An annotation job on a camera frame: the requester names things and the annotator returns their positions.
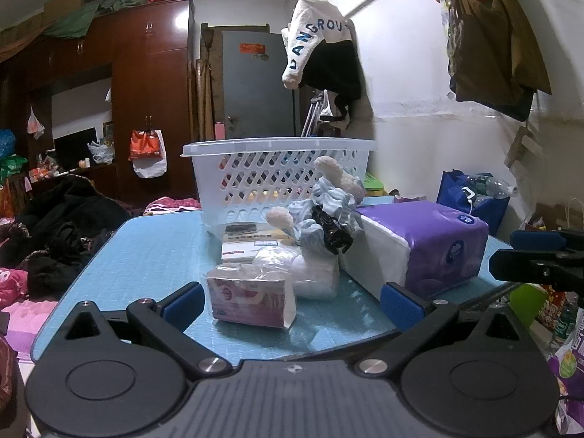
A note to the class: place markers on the wooden wall bracket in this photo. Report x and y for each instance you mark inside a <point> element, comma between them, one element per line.
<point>522,146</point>

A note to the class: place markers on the black garment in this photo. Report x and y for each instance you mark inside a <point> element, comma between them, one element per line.
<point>333,68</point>

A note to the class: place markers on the small black case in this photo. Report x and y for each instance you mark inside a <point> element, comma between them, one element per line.
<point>239,227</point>

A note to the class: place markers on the pink floral blanket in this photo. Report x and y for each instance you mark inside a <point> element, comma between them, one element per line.
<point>18,315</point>

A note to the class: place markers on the white yellow medicine box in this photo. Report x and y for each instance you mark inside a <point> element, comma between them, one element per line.
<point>262,236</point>

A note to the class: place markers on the white red medicine box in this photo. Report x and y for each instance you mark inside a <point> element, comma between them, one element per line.
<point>237,252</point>

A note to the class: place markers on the beige plush toy striped clothes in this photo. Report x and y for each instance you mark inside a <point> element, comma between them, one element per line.
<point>335,173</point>

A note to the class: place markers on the olive hanging garment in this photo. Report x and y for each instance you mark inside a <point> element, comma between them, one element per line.
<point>492,54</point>

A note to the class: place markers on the cardboard box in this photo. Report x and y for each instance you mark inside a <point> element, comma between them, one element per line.
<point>66,2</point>

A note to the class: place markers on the pink patterned cloth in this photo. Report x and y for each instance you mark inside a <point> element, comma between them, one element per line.
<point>171,204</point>

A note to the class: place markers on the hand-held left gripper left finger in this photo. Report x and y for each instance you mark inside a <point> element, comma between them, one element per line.
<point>182,305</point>

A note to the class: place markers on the blue plastic bag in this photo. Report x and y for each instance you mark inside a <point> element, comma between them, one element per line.
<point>5,143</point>

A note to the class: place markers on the green cloth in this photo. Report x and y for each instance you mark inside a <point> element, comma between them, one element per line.
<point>77,20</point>

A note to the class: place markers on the small white plastic bag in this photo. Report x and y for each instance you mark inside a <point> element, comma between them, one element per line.
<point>35,125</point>

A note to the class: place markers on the pink packet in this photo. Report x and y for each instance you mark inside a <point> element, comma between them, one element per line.
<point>246,301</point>

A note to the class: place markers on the metal folding frame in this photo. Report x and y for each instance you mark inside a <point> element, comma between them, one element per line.
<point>315,114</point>

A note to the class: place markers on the white plastic-wrapped packet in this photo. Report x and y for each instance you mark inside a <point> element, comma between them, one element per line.
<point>315,278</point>

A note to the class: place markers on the crumpled white plastic bag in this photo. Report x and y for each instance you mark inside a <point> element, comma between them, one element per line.
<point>100,153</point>

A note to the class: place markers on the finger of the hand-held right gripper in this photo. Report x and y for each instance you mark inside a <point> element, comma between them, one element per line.
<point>534,267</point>
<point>538,240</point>

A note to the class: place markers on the green container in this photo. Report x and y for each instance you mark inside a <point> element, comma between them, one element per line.
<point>527,303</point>

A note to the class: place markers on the white hoodie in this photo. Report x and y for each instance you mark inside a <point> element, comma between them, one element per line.
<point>310,23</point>

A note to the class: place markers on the blue shopping bag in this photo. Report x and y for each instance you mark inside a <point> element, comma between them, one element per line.
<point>451,191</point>

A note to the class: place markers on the clear plastic bottle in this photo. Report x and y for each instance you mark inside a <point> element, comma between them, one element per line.
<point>490,186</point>

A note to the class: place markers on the purple tissue pack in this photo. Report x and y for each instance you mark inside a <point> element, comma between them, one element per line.
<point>438,246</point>

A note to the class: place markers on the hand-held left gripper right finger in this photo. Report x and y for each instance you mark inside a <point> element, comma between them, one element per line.
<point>401,305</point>

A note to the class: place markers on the black clothes pile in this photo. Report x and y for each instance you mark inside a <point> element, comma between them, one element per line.
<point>68,219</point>

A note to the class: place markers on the wooden planks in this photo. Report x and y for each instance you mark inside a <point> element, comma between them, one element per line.
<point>207,86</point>

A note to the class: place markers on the brown wooden wardrobe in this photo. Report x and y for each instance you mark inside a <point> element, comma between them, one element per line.
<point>150,77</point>

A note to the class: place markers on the purple printed packet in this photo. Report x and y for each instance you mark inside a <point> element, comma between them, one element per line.
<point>568,365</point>

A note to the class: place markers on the pink sheet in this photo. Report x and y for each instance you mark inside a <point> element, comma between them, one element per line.
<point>219,131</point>

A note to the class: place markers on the black monitor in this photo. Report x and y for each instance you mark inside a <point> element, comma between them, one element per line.
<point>75,148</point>

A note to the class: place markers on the grey metal door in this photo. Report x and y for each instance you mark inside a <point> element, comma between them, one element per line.
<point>260,91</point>

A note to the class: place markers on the red white plastic bag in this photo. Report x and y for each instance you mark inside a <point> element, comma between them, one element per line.
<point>146,150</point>

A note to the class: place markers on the white plastic basket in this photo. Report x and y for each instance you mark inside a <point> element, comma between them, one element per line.
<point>255,169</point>

